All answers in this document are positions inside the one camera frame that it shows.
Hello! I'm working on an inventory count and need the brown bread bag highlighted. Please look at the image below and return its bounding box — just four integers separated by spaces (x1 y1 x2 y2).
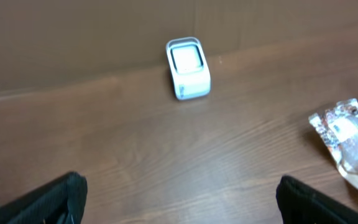
308 98 358 190

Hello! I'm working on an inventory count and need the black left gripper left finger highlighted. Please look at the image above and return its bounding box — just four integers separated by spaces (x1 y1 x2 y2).
0 172 88 224

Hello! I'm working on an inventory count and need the white barcode scanner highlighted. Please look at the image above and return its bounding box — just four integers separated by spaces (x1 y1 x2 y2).
166 37 211 101

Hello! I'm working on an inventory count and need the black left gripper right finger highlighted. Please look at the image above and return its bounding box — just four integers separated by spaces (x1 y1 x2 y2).
276 175 358 224

